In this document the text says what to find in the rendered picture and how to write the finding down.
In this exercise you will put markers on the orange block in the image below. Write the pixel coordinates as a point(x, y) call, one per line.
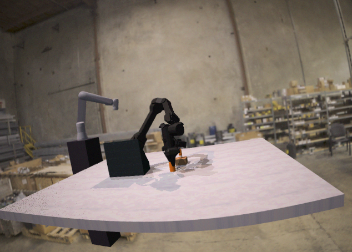
point(181, 161)

